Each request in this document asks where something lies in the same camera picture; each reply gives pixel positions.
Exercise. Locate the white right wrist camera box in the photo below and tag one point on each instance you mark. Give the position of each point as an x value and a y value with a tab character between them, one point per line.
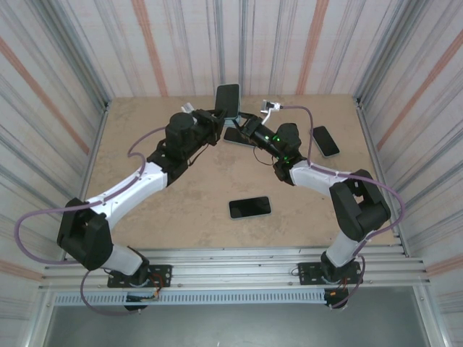
269	106

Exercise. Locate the black smartphone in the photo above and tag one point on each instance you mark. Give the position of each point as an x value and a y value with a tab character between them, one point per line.
249	207
325	140
233	135
227	101

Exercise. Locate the aluminium mounting rail frame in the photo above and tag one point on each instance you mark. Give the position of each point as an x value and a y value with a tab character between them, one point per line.
231	267

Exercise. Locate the grey metal panel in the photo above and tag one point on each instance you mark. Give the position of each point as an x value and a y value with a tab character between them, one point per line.
231	329

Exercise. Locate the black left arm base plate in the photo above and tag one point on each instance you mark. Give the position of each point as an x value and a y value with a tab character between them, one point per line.
162	273

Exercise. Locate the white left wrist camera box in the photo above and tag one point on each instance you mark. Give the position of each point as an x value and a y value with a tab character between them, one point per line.
187	107

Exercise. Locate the aluminium table edge rail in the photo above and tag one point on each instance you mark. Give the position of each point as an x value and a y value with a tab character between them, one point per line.
97	137
365	126

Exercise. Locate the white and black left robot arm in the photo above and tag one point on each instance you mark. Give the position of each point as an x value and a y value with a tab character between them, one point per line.
123	189

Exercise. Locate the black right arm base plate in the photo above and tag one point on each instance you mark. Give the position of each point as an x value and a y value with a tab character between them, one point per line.
307	274

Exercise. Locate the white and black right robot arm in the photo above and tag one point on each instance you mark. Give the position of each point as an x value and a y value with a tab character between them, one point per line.
361	213

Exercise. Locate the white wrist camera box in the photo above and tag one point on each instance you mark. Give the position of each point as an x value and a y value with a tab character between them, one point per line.
187	107
269	106

